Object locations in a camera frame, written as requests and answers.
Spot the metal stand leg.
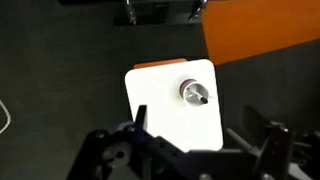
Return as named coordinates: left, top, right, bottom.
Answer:
left=187, top=0, right=208, bottom=23

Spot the white cable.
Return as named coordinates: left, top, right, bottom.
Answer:
left=0, top=99, right=12, bottom=135

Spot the orange panel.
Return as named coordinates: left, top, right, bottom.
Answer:
left=133, top=0, right=320, bottom=70

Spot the white square board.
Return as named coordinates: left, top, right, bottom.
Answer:
left=124, top=58, right=224, bottom=154

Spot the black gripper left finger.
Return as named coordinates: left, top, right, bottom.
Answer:
left=117, top=104, right=188, bottom=160

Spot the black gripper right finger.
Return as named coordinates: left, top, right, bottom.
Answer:
left=226, top=105, right=296, bottom=180

